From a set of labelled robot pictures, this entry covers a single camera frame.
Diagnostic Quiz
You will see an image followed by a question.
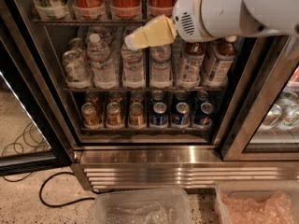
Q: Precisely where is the brown tea bottle right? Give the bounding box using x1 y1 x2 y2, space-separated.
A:
204 36 236 88

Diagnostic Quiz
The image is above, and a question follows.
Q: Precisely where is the plastic bin with bubble wrap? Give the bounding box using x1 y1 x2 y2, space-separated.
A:
215 181 299 224

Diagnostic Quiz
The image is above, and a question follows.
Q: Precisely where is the gold can front middle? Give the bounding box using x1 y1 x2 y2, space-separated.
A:
107 102 123 127

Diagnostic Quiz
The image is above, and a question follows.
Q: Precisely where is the clear plastic bin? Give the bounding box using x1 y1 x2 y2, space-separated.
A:
94 189 192 224

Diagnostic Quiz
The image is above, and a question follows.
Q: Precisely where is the black power cable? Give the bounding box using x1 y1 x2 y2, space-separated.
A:
38 171 101 209

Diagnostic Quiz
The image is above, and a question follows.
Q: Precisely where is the brown tea bottle left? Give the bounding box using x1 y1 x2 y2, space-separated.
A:
177 42 205 89

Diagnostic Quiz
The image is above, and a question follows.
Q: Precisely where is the gold can front left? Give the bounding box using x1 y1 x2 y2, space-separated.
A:
81 103 102 129

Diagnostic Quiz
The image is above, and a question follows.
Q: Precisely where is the blue pepsi can front middle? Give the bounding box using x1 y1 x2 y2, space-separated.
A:
172 102 190 126

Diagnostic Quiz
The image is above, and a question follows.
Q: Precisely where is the closed right fridge door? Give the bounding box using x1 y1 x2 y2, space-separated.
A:
221 37 299 161

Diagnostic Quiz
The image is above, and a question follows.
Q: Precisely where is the clear water bottle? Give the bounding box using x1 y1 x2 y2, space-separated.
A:
150 45 172 88
121 44 145 88
87 34 118 89

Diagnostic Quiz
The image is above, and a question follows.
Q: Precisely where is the gold can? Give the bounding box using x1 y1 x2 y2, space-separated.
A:
81 103 102 129
129 103 145 127
107 102 123 127

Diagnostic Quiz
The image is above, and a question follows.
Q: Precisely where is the clear water bottle right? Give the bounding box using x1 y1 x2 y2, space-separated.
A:
150 45 172 88

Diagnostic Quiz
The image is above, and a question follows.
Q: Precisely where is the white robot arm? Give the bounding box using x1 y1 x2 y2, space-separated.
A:
125 0 299 50

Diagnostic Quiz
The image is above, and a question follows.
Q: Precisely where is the blue pepsi can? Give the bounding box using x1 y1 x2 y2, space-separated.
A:
150 102 168 127
172 102 190 126
194 102 214 127

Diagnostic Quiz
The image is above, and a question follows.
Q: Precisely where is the brown tea bottle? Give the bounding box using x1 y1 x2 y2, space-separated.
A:
204 36 236 88
177 42 205 89

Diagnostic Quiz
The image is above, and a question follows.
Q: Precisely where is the stainless steel fridge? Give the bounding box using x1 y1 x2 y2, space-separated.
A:
13 0 299 190

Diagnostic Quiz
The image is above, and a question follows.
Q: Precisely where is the gold can front right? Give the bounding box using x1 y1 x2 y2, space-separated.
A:
129 103 145 127

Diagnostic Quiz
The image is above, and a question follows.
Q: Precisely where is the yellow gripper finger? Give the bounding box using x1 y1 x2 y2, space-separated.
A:
125 15 178 50

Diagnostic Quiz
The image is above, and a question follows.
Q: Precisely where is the clear water bottle left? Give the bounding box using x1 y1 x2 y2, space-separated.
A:
87 34 118 89

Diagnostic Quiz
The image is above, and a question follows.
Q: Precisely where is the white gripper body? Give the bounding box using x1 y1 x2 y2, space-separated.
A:
173 0 214 43

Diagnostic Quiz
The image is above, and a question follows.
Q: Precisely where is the green white can top shelf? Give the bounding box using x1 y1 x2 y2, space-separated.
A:
35 0 68 20

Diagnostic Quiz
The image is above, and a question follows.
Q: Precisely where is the open glass fridge door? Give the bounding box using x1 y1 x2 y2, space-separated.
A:
0 0 72 176

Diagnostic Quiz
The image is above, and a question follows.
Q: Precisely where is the blue pepsi can front left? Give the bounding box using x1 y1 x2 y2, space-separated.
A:
150 102 168 127

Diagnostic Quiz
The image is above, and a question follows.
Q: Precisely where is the blue pepsi can front right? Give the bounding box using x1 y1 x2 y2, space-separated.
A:
194 102 214 127

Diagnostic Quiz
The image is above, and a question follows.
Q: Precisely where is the clear water bottle middle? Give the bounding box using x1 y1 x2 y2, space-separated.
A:
121 44 145 88

